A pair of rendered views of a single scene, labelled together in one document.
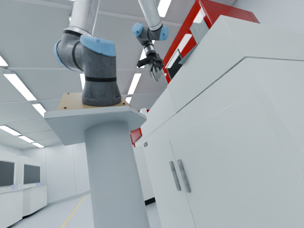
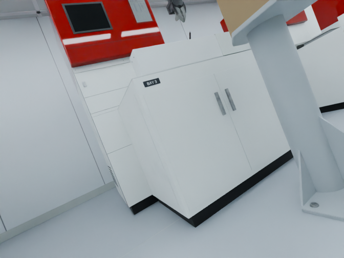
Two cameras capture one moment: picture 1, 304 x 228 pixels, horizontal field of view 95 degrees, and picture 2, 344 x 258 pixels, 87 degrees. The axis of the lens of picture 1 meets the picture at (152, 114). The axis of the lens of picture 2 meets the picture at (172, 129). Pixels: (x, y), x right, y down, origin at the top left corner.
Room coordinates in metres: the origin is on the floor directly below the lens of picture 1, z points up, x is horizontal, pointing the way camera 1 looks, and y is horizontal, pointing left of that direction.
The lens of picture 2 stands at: (1.07, 1.03, 0.53)
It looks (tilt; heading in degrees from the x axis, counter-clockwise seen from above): 1 degrees down; 270
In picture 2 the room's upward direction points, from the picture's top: 22 degrees counter-clockwise
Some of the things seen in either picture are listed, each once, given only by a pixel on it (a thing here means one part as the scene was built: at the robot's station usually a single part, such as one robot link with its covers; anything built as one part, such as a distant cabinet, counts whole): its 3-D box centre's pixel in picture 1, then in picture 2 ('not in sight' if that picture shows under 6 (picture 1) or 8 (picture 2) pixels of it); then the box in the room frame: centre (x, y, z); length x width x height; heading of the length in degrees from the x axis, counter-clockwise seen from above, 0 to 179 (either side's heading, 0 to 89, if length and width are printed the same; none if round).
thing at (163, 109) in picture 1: (159, 118); (179, 57); (0.88, -0.04, 0.89); 0.55 x 0.09 x 0.14; 25
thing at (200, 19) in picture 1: (210, 60); (107, 45); (1.38, -0.80, 1.52); 0.81 x 0.75 x 0.60; 25
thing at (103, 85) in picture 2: not in sight; (132, 80); (1.25, -0.52, 1.02); 0.81 x 0.03 x 0.40; 25
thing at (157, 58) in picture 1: (154, 62); (173, 1); (0.78, -0.11, 1.25); 0.09 x 0.08 x 0.12; 115
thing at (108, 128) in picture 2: not in sight; (148, 148); (1.39, -0.83, 0.41); 0.82 x 0.70 x 0.82; 25
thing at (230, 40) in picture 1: (247, 75); (211, 62); (0.59, -0.46, 0.89); 0.62 x 0.35 x 0.14; 115
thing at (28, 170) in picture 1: (23, 187); not in sight; (5.45, 5.45, 1.00); 1.80 x 1.08 x 2.00; 25
